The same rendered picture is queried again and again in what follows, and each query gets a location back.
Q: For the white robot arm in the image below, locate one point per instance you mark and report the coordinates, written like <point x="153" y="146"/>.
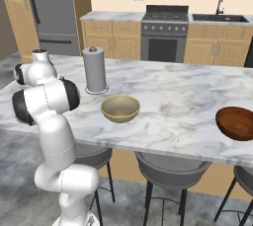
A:
<point x="54" y="137"/>

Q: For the beige ceramic bowl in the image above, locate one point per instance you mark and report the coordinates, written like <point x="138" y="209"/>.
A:
<point x="120" y="108"/>

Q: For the brown wooden bowl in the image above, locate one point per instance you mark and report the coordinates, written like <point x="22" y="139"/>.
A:
<point x="236" y="123"/>

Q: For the grey paper towel holder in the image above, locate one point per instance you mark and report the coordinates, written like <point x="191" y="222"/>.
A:
<point x="94" y="70"/>

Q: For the wooden base cupboards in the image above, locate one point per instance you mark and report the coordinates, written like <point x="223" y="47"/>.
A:
<point x="217" y="45"/>
<point x="112" y="39"/>

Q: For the grey bar stool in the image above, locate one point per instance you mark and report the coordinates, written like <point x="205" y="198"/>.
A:
<point x="243" y="184"/>
<point x="171" y="172"/>
<point x="95" y="157"/>

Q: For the grey oven with hob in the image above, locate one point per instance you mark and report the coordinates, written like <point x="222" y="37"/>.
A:
<point x="164" y="34"/>

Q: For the grey fridge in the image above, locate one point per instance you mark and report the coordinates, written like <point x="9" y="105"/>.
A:
<point x="52" y="9"/>

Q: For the black sink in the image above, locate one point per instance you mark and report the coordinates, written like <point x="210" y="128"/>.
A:
<point x="220" y="18"/>

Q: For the grey tap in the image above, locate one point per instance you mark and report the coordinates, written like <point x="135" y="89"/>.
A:
<point x="219" y="4"/>

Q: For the tall wooden cupboard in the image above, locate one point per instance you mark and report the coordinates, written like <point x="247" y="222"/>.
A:
<point x="18" y="16"/>

